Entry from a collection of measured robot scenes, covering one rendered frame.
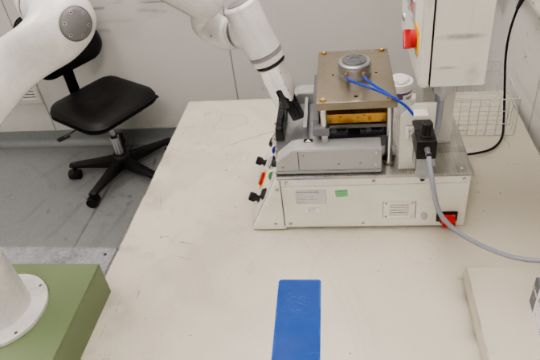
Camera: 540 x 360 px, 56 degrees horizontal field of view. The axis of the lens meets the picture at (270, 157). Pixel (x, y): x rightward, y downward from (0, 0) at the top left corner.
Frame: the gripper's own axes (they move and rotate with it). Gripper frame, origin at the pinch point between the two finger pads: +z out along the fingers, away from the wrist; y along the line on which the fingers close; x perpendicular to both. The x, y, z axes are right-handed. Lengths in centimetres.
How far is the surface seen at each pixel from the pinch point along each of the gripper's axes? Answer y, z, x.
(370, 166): 16.2, 12.0, 15.0
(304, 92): -11.6, 1.6, 1.3
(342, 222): 16.9, 25.7, 2.6
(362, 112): 9.9, 1.1, 17.3
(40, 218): -70, 45, -172
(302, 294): 37.8, 25.0, -7.3
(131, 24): -140, -9, -101
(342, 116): 10.2, 0.2, 12.6
